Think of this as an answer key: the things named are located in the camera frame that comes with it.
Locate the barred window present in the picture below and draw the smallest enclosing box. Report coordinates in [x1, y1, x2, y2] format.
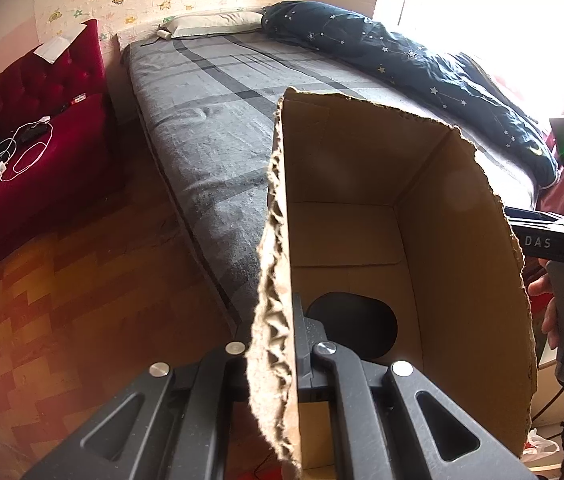
[374, 0, 564, 86]

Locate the white plastic bag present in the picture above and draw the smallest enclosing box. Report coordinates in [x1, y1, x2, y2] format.
[522, 427, 560, 466]

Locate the person's right hand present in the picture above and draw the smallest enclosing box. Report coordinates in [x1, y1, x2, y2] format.
[527, 275, 558, 351]

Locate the navy star print duvet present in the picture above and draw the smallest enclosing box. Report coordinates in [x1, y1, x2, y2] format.
[261, 1, 560, 188]

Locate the grey white pillow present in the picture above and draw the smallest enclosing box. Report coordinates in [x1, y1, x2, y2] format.
[159, 10, 265, 40]

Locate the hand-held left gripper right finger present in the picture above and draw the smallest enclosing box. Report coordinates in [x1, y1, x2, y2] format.
[292, 295, 530, 480]

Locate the small black device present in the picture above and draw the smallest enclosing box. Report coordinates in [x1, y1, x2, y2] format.
[14, 124, 50, 143]

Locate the bed with grey plaid blanket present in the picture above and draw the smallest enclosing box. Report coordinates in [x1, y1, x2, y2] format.
[122, 32, 548, 331]

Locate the red tufted sofa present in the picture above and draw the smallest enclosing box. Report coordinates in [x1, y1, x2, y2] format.
[0, 19, 127, 273]

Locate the white paper sheet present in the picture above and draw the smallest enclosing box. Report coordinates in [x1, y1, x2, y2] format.
[33, 22, 86, 64]

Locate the cardboard box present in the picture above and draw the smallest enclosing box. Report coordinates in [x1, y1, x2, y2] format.
[244, 86, 540, 480]

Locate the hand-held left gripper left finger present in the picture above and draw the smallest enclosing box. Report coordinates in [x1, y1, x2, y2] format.
[22, 341, 287, 480]

